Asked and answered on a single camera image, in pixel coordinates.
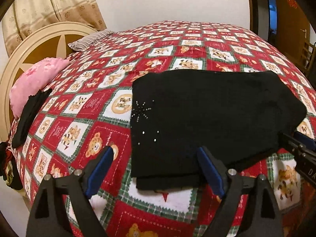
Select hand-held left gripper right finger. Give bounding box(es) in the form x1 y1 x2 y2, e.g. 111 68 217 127
196 146 284 237

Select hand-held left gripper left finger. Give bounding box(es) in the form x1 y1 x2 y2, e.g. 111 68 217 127
26 146 114 237

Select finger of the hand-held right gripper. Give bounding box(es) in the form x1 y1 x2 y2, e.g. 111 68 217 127
278 133 309 156
294 131 316 151

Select black pants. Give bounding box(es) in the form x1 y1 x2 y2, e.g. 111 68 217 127
130 69 308 190

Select red printed bear blanket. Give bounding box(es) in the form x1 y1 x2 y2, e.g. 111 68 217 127
8 21 316 237

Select wooden chair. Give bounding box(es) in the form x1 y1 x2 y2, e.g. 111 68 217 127
297 41 316 78

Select dark colourful cloth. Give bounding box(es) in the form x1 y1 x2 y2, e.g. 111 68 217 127
0 142 21 191

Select folded black clothing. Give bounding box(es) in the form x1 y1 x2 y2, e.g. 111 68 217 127
11 88 53 149

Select wooden door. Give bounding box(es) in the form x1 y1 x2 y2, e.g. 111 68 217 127
273 0 316 60

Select pink pillow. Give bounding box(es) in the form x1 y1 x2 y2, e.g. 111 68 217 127
10 57 71 118

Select striped pillow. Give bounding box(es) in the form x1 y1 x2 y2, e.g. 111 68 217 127
68 30 116 52

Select cream round headboard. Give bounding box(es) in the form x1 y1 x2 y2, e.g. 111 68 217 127
0 21 99 153

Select beige patterned curtain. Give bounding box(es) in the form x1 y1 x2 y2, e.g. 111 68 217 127
2 0 107 57

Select wooden door frame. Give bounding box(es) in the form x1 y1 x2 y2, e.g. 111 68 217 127
245 0 274 52

